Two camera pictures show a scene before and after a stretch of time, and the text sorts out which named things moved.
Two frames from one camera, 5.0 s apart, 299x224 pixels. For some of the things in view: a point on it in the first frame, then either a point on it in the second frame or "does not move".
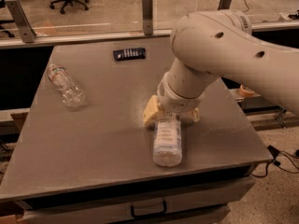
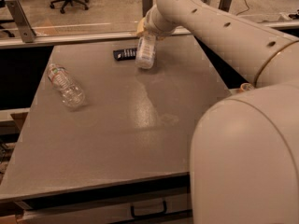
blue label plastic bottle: x=167 y=140 → x=146 y=51
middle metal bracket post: x=148 y=14 does not move
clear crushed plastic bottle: x=68 y=89 does not move
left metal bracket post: x=26 y=30 does not move
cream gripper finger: x=150 y=109 → x=141 y=24
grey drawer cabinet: x=194 y=203 does not move
